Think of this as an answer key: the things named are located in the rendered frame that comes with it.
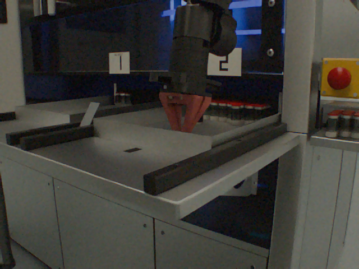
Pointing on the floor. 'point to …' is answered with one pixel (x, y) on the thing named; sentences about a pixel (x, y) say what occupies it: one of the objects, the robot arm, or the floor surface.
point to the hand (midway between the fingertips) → (180, 138)
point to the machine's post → (305, 64)
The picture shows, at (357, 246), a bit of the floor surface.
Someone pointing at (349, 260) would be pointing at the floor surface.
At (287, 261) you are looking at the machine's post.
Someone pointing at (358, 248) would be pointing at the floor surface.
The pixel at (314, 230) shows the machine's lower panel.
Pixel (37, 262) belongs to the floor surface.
